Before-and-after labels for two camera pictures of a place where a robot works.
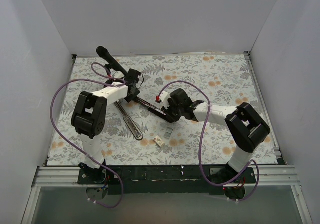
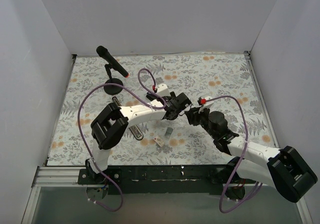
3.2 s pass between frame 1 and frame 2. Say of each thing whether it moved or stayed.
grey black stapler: stayed
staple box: stayed
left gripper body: moved
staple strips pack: stayed
